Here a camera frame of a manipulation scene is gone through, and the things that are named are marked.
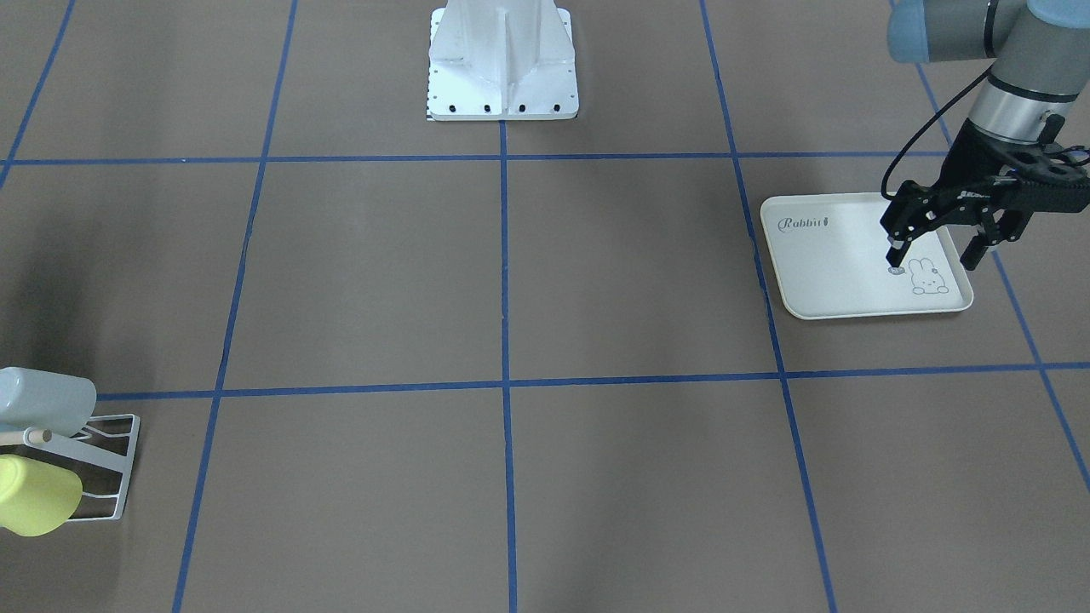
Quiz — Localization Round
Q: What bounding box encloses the white wire cup rack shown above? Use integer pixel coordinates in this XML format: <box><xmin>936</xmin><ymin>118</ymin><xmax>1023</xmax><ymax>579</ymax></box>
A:
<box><xmin>16</xmin><ymin>414</ymin><xmax>141</xmax><ymax>522</ymax></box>

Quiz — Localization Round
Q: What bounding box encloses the wooden rack handle rod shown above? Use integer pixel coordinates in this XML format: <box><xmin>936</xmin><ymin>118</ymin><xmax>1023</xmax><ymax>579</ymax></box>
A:
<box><xmin>0</xmin><ymin>428</ymin><xmax>52</xmax><ymax>446</ymax></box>

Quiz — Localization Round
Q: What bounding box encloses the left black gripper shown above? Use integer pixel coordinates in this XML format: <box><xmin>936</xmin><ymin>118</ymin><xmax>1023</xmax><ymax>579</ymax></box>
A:
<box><xmin>880</xmin><ymin>119</ymin><xmax>1071</xmax><ymax>272</ymax></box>

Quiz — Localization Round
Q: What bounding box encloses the cream rabbit tray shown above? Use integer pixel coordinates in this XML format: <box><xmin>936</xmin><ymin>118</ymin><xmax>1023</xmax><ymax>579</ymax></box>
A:
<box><xmin>760</xmin><ymin>192</ymin><xmax>976</xmax><ymax>318</ymax></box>

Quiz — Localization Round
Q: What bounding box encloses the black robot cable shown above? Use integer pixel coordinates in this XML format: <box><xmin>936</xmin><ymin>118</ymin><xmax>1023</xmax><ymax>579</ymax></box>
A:
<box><xmin>881</xmin><ymin>68</ymin><xmax>993</xmax><ymax>201</ymax></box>

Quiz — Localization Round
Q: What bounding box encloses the grey plastic cup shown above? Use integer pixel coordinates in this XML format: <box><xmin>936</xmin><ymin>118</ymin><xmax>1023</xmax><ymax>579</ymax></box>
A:
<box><xmin>1</xmin><ymin>366</ymin><xmax>97</xmax><ymax>436</ymax></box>

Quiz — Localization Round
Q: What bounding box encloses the yellow plastic cup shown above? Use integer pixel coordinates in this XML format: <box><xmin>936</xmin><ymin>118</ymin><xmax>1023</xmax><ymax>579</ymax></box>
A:
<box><xmin>1</xmin><ymin>455</ymin><xmax>84</xmax><ymax>538</ymax></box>

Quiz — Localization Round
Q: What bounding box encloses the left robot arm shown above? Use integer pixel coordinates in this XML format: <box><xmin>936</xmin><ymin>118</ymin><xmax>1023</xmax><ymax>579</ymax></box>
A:
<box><xmin>881</xmin><ymin>1</ymin><xmax>1089</xmax><ymax>271</ymax></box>

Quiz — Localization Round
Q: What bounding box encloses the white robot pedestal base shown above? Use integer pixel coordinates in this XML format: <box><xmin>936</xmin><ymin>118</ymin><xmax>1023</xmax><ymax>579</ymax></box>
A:
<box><xmin>426</xmin><ymin>1</ymin><xmax>580</xmax><ymax>122</ymax></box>

